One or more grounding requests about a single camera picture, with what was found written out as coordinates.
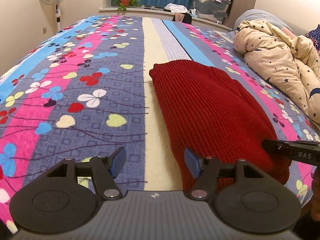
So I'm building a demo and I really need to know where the wooden shelf unit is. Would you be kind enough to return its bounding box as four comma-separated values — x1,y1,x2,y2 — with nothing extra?
220,0,261,29

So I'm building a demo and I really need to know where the clear plastic storage bin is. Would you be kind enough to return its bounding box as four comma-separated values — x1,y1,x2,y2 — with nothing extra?
191,0,231,23

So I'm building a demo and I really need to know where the person's right hand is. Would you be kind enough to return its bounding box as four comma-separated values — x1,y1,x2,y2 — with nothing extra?
311,167,320,222

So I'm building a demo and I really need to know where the colourful floral bed blanket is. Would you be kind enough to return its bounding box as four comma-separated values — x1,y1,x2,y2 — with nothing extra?
1,16,319,233

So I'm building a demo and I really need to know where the cream star-print duvet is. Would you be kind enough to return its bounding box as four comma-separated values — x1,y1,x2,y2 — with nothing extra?
234,20,319,124

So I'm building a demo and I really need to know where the grey pillow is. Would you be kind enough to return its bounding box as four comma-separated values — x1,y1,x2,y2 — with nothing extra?
234,9,296,35

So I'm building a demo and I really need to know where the dark patterned pillow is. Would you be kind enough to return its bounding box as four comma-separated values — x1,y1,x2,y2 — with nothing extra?
305,25,320,54

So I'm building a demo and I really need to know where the pile of clothes on sill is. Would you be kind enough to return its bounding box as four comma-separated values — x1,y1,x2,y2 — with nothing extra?
163,3,197,24

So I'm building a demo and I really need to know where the red knit sweater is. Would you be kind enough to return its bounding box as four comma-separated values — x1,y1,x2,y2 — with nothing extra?
149,60,291,191

